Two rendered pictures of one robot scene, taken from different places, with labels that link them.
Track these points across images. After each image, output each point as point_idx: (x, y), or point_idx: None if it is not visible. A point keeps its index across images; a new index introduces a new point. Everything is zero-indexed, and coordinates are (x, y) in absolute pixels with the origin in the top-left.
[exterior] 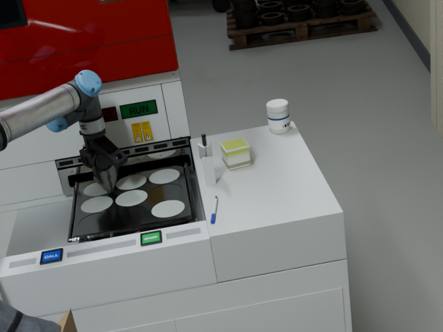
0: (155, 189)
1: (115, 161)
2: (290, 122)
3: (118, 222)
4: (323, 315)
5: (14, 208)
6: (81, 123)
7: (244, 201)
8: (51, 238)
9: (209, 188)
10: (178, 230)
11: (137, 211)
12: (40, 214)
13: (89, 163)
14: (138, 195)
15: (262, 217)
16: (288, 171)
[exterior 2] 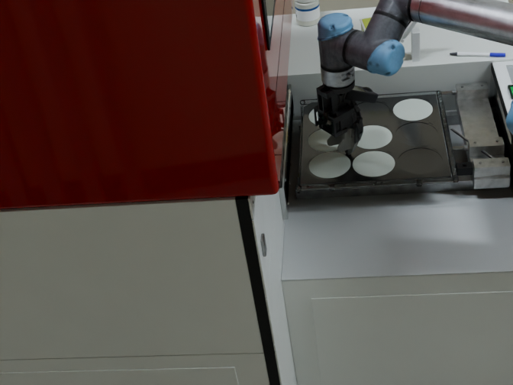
0: None
1: (375, 94)
2: (295, 15)
3: (428, 143)
4: None
5: (280, 280)
6: (349, 70)
7: (466, 40)
8: (385, 233)
9: (425, 59)
10: (508, 77)
11: (408, 131)
12: (311, 252)
13: (344, 126)
14: (368, 131)
15: None
16: None
